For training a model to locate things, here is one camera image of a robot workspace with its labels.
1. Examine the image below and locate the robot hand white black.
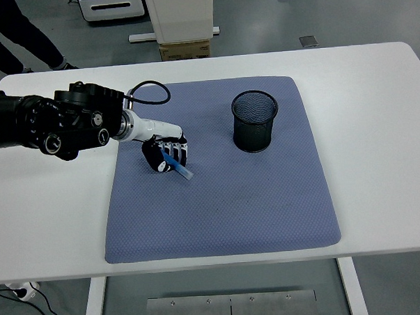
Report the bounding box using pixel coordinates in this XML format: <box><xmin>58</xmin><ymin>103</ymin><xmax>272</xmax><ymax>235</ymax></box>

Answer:
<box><xmin>126</xmin><ymin>109</ymin><xmax>191</xmax><ymax>176</ymax></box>

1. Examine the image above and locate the blue marker with clear cap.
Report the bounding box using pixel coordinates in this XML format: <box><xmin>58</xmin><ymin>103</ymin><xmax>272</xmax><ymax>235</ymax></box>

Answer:
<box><xmin>160</xmin><ymin>149</ymin><xmax>195</xmax><ymax>183</ymax></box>

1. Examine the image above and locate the black mesh pen holder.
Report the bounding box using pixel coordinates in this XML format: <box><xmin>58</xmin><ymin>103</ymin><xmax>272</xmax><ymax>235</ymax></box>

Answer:
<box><xmin>230</xmin><ymin>89</ymin><xmax>281</xmax><ymax>154</ymax></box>

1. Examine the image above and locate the brown cardboard box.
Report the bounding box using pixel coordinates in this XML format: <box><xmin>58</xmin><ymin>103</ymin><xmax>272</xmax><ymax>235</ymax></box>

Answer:
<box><xmin>158</xmin><ymin>38</ymin><xmax>212</xmax><ymax>62</ymax></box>

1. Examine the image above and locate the blue-grey quilted mat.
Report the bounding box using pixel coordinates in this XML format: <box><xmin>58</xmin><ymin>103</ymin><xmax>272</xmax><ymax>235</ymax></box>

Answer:
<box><xmin>97</xmin><ymin>73</ymin><xmax>343</xmax><ymax>265</ymax></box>

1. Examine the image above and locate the white cabinet with dark slot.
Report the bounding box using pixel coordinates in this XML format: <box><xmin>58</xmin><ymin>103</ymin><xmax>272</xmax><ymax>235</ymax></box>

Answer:
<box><xmin>76</xmin><ymin>0</ymin><xmax>146</xmax><ymax>23</ymax></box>

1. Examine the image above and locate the person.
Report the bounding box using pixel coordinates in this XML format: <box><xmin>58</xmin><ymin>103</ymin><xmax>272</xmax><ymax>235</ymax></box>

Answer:
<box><xmin>0</xmin><ymin>0</ymin><xmax>80</xmax><ymax>75</ymax></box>

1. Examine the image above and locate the grey metal floor socket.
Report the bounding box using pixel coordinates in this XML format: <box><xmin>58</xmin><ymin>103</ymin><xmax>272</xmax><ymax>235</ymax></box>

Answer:
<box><xmin>298</xmin><ymin>36</ymin><xmax>320</xmax><ymax>49</ymax></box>

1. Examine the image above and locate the grey metal plate with screws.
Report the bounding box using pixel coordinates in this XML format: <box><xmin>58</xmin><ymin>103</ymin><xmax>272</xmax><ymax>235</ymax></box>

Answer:
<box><xmin>144</xmin><ymin>289</ymin><xmax>318</xmax><ymax>315</ymax></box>

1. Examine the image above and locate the white table leg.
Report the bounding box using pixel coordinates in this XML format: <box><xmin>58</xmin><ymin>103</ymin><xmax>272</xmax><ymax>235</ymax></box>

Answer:
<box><xmin>81</xmin><ymin>276</ymin><xmax>109</xmax><ymax>315</ymax></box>
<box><xmin>336</xmin><ymin>255</ymin><xmax>371</xmax><ymax>315</ymax></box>

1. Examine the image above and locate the white power strip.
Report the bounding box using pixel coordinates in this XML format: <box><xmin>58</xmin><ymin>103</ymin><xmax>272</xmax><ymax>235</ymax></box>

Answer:
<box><xmin>4</xmin><ymin>280</ymin><xmax>41</xmax><ymax>302</ymax></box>

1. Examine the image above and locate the thin black cable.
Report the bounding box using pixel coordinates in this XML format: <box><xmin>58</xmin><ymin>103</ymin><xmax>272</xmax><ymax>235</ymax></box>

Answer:
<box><xmin>0</xmin><ymin>286</ymin><xmax>54</xmax><ymax>315</ymax></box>
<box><xmin>36</xmin><ymin>287</ymin><xmax>70</xmax><ymax>315</ymax></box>

